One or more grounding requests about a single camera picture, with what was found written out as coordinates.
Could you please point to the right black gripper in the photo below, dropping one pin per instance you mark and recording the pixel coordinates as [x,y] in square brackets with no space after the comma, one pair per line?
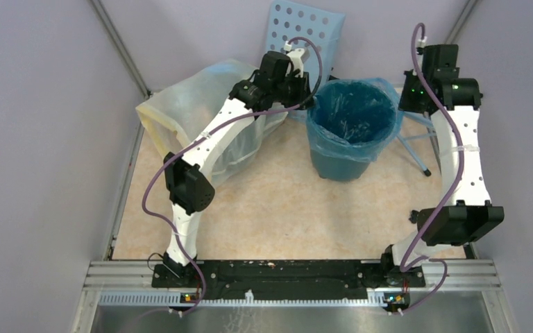
[404,104]

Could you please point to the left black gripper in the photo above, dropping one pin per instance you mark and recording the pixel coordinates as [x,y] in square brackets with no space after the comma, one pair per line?
[302,90]

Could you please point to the blue plastic trash bag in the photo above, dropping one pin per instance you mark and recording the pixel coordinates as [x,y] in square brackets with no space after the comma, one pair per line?
[354,119]

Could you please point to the teal plastic trash bin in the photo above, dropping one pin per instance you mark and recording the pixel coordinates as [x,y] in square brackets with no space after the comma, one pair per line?
[340,165]

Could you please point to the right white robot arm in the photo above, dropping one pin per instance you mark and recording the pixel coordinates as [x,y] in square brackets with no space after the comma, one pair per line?
[465,212]

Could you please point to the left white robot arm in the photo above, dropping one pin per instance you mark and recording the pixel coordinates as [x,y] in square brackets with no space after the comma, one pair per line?
[281,79]

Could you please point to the light blue perforated stool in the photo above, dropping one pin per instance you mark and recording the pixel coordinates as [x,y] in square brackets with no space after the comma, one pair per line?
[353,120]

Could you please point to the small black clip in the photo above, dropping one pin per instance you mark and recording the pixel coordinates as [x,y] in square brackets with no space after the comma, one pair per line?
[413,216]

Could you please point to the translucent white bag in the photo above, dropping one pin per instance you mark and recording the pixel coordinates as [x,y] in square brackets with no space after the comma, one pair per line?
[176,116]

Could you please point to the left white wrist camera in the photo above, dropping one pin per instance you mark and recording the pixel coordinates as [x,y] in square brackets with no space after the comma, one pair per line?
[297,58]

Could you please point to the right aluminium frame post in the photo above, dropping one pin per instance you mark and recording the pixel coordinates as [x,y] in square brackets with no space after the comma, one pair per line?
[459,24]

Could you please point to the aluminium frame post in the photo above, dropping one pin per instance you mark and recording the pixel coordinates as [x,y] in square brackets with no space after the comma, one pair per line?
[119,47]
[459,24]

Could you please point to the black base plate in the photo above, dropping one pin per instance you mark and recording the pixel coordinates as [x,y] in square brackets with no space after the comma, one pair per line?
[322,279]

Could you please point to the left aluminium frame post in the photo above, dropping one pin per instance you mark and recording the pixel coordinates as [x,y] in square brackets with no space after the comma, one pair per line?
[119,47]

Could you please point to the white cable duct strip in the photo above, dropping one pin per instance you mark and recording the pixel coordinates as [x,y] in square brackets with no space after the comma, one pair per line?
[174,299]

